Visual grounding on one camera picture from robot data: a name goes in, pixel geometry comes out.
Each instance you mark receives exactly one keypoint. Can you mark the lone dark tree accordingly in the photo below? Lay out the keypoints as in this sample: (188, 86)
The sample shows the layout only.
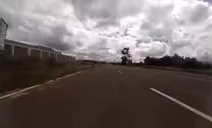
(126, 56)

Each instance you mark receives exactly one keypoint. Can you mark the dark row of trees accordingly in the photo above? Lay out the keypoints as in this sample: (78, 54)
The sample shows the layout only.
(177, 61)

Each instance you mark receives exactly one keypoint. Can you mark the pale roadside sign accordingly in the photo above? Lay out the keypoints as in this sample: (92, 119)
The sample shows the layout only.
(1, 34)

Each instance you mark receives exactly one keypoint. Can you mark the long wall with pale pillars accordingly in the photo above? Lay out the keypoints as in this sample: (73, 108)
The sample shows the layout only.
(34, 52)

